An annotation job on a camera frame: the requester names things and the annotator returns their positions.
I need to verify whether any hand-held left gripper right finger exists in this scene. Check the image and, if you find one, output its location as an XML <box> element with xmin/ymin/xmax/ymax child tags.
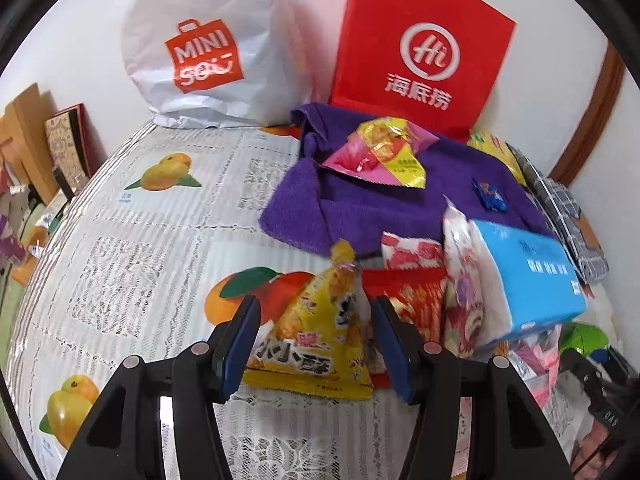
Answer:
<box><xmin>370</xmin><ymin>296</ymin><xmax>573</xmax><ymax>480</ymax></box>

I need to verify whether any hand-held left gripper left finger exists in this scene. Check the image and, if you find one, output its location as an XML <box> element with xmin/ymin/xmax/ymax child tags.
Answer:
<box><xmin>56</xmin><ymin>295</ymin><xmax>263</xmax><ymax>480</ymax></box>

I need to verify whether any yellow triangular snack packet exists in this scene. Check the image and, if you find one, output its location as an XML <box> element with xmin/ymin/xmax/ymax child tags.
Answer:
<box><xmin>241</xmin><ymin>240</ymin><xmax>375</xmax><ymax>402</ymax></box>

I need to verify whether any red white snack packet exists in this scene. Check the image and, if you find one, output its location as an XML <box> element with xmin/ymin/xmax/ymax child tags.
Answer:
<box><xmin>381</xmin><ymin>231</ymin><xmax>446</xmax><ymax>271</ymax></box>

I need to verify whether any purple cloth basket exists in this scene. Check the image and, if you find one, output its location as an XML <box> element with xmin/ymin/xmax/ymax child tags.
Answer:
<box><xmin>258</xmin><ymin>102</ymin><xmax>556</xmax><ymax>261</ymax></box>

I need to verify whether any red gold snack packet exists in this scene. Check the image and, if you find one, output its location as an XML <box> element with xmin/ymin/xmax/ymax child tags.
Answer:
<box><xmin>362</xmin><ymin>267</ymin><xmax>451</xmax><ymax>388</ymax></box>

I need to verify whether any pink purple snack packet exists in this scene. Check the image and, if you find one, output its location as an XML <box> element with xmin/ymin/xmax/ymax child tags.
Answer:
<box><xmin>442</xmin><ymin>205</ymin><xmax>511</xmax><ymax>361</ymax></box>

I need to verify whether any pile of pink packets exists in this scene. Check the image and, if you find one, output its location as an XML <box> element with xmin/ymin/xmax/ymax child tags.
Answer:
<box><xmin>507</xmin><ymin>325</ymin><xmax>563</xmax><ymax>411</ymax></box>

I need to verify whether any blue tissue box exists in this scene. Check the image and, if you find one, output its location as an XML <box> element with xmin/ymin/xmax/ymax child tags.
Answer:
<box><xmin>470</xmin><ymin>219</ymin><xmax>588</xmax><ymax>348</ymax></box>

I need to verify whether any small blue candy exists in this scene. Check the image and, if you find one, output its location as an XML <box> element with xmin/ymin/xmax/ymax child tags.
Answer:
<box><xmin>471</xmin><ymin>178</ymin><xmax>508</xmax><ymax>211</ymax></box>

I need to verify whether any green object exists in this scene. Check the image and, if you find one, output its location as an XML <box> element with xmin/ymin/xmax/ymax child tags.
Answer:
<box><xmin>559</xmin><ymin>322</ymin><xmax>608</xmax><ymax>356</ymax></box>

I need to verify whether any yellow pink foil snack packet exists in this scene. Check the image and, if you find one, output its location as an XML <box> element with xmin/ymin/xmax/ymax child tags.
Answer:
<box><xmin>322</xmin><ymin>116</ymin><xmax>435</xmax><ymax>190</ymax></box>

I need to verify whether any grey checked cloth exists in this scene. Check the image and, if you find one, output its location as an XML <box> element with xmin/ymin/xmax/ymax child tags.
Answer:
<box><xmin>505</xmin><ymin>145</ymin><xmax>610</xmax><ymax>281</ymax></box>

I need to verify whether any yellow chips bag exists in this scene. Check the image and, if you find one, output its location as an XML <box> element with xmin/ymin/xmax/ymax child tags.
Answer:
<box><xmin>467</xmin><ymin>127</ymin><xmax>528</xmax><ymax>186</ymax></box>

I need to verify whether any patterned book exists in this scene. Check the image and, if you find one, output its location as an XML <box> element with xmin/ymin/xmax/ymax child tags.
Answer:
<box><xmin>44</xmin><ymin>104</ymin><xmax>93</xmax><ymax>191</ymax></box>

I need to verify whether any wooden board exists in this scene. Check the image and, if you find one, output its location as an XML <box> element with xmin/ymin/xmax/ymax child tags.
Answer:
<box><xmin>0</xmin><ymin>82</ymin><xmax>61</xmax><ymax>206</ymax></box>

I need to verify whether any white plastic shopping bag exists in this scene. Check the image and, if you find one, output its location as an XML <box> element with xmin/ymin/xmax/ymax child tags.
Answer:
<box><xmin>121</xmin><ymin>0</ymin><xmax>316</xmax><ymax>128</ymax></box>

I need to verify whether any red paper bag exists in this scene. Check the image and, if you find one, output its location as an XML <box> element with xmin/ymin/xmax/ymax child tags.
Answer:
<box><xmin>327</xmin><ymin>0</ymin><xmax>517</xmax><ymax>141</ymax></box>

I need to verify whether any black strap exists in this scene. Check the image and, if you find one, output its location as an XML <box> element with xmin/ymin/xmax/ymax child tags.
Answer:
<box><xmin>557</xmin><ymin>347</ymin><xmax>640</xmax><ymax>461</ymax></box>

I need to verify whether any brown wooden door frame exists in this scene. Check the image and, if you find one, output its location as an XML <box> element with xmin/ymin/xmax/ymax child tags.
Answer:
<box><xmin>547</xmin><ymin>45</ymin><xmax>626</xmax><ymax>186</ymax></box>

